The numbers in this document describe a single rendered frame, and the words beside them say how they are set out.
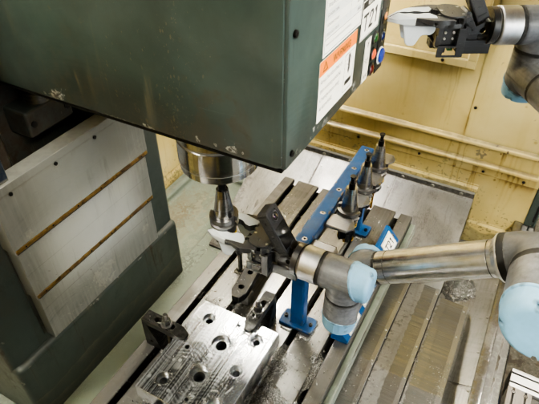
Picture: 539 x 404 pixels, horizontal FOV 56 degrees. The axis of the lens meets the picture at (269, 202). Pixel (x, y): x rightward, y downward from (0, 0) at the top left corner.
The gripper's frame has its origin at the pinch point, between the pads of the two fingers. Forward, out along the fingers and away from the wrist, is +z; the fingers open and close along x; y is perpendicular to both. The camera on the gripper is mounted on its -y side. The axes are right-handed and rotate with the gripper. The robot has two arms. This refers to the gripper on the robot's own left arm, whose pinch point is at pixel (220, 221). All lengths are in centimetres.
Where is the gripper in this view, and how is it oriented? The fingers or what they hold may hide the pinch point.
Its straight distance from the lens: 112.5
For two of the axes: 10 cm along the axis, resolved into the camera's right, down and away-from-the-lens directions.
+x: 4.7, -5.7, 6.7
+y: -0.1, 7.6, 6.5
